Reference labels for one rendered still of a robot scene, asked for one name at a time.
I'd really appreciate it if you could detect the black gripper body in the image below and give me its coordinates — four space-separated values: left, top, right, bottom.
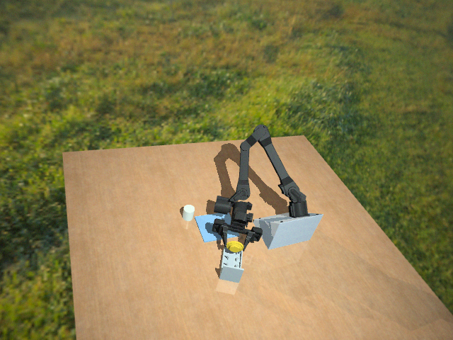
212 211 263 242

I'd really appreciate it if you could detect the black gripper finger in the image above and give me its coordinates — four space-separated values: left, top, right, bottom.
218 225 228 247
243 231 256 251

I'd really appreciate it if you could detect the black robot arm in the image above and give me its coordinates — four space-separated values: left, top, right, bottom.
214 125 310 227

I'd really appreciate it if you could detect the yellow plate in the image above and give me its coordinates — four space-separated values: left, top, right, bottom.
226 241 243 252

